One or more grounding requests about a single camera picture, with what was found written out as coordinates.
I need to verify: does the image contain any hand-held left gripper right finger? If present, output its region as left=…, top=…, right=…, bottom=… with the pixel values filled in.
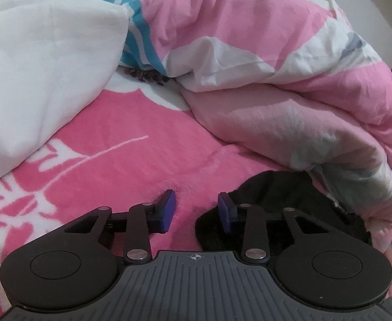
left=218, top=192, right=328, bottom=264

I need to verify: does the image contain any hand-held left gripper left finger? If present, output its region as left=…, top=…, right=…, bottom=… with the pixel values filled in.
left=64, top=189, right=176, bottom=265

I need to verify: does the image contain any black t-shirt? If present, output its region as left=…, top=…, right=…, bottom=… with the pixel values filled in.
left=194, top=170, right=373, bottom=252

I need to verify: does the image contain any pink floral blanket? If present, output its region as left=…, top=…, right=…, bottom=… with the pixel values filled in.
left=0, top=70, right=392, bottom=310

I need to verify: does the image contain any pink and blue duvet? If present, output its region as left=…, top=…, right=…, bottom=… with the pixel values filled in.
left=102, top=0, right=392, bottom=251

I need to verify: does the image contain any white cloth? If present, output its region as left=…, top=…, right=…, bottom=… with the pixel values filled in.
left=0, top=0, right=130, bottom=186

